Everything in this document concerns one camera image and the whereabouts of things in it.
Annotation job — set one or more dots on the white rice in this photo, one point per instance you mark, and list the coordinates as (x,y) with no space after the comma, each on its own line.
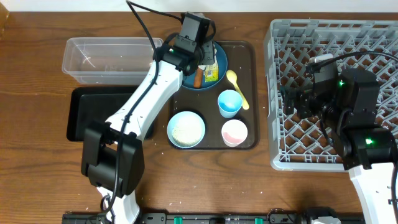
(186,135)

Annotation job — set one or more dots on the clear plastic bin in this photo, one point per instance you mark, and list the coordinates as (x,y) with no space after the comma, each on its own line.
(108,60)

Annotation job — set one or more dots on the yellow plastic spoon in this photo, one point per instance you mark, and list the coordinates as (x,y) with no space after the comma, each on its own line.
(232,78)

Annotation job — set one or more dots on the brown serving tray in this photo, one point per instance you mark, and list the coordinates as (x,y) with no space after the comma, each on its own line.
(241,60)

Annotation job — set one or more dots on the light blue cup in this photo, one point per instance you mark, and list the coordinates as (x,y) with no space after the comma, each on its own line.
(229,103)

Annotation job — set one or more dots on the pink cup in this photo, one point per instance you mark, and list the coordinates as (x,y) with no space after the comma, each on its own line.
(234,132)

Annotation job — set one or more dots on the light blue rice bowl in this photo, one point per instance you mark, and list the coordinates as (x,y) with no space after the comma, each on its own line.
(185,117)

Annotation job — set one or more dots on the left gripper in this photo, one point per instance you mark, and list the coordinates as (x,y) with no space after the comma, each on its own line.
(210,58)

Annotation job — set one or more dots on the grey dishwasher rack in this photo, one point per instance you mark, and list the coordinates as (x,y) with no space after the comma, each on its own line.
(299,144)

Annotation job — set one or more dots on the black tray bin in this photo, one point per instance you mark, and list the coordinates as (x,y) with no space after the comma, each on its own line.
(94,103)

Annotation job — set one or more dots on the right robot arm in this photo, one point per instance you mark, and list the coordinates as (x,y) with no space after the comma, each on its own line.
(346,103)

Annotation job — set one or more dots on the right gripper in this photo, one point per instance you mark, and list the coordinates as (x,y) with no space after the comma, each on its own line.
(305,95)

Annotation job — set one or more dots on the green yellow wrapper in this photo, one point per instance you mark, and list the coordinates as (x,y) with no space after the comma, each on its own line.
(211,73)

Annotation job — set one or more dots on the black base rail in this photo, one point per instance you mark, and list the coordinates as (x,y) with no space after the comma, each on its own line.
(162,218)

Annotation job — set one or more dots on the orange carrot piece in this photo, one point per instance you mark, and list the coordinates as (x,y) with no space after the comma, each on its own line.
(198,78)

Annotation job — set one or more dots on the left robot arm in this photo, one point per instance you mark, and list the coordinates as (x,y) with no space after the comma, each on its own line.
(113,157)

